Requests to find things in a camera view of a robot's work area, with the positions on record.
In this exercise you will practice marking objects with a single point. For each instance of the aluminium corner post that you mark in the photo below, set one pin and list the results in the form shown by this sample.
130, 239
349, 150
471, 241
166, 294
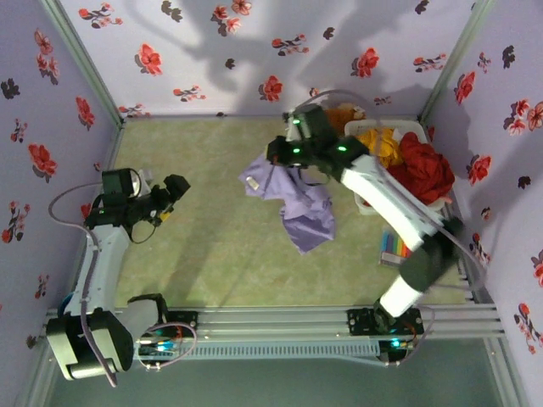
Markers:
453, 63
86, 63

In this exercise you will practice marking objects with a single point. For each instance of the white plastic laundry basket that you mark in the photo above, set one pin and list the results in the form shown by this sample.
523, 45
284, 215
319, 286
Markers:
360, 207

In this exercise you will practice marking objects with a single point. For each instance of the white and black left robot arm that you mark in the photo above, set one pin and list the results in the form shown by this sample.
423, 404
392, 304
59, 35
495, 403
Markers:
102, 263

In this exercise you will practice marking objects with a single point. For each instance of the purple t-shirt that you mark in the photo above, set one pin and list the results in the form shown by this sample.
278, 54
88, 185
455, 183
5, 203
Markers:
297, 199

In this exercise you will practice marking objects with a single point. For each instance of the red t-shirt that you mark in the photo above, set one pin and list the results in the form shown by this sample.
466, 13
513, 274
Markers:
424, 169

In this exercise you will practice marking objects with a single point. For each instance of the rainbow striped card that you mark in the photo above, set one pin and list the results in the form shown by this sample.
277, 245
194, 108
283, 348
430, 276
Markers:
394, 248

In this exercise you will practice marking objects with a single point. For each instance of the brown plush toy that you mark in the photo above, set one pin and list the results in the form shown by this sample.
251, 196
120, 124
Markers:
339, 116

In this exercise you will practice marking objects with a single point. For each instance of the yellow t-shirt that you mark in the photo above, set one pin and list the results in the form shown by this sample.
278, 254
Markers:
382, 148

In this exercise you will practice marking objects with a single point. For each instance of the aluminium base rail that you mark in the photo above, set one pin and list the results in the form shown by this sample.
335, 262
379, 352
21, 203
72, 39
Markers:
275, 322

